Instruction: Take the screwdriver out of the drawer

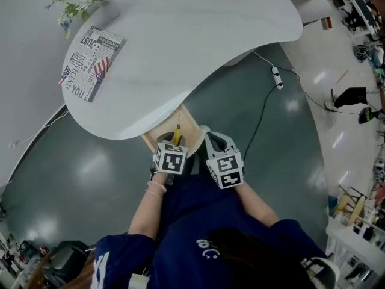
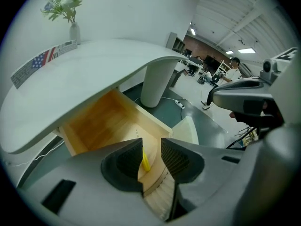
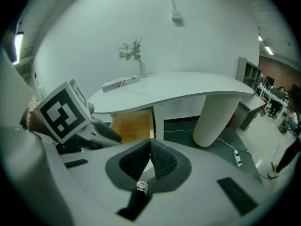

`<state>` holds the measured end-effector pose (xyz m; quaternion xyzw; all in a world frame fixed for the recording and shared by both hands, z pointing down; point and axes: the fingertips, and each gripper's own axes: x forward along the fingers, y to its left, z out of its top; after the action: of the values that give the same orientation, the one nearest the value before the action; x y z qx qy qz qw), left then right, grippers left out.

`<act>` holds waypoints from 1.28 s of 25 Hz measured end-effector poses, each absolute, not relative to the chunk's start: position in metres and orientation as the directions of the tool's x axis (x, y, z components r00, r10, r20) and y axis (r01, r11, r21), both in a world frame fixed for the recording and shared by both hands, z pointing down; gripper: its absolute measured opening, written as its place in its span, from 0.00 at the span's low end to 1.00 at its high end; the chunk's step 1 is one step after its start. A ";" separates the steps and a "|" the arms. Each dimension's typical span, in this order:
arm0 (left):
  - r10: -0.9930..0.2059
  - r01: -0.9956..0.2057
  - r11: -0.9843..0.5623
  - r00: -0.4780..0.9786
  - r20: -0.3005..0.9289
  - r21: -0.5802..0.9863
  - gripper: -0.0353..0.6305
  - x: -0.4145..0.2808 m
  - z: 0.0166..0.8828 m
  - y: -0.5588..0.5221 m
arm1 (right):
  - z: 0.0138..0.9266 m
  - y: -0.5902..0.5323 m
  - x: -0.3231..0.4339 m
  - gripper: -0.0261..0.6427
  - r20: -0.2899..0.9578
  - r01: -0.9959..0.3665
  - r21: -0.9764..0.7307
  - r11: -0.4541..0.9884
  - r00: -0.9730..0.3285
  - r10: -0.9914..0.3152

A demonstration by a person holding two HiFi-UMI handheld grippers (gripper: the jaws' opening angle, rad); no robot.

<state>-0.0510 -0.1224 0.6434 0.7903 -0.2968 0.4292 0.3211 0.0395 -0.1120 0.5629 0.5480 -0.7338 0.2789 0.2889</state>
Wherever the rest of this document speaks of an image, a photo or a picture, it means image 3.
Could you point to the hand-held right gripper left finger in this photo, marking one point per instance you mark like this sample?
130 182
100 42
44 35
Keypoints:
94 185

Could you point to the black trousers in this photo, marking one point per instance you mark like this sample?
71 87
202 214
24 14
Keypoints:
138 206

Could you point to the white office table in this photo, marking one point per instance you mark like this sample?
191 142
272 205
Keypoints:
279 102

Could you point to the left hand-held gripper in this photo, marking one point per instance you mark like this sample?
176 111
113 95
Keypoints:
61 112

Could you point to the white power strip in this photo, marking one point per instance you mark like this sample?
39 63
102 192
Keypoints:
237 158

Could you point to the black and white printed book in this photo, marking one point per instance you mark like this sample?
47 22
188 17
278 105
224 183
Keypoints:
120 83

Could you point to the black monitor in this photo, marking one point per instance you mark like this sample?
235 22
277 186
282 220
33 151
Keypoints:
270 82

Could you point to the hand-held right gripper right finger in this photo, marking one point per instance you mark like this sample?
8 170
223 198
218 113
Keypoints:
200 192

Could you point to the white curved desk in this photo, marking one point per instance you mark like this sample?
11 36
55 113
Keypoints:
176 88

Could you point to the grey shelf unit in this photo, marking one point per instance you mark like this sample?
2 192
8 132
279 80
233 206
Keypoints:
249 79

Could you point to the blue and green flower bouquet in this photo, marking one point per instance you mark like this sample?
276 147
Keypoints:
132 50

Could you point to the white wall conduit box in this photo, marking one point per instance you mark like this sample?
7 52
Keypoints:
176 15

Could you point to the person's left forearm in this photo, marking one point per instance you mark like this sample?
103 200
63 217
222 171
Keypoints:
37 123

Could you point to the white patterned shoe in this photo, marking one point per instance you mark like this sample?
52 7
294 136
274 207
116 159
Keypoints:
142 187

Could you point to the ceiling light strip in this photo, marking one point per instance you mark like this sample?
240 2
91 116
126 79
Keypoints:
260 38
269 50

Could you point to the white vase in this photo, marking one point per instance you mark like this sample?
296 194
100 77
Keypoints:
142 70

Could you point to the wooden drawer with white front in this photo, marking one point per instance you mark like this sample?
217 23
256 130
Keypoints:
134 126

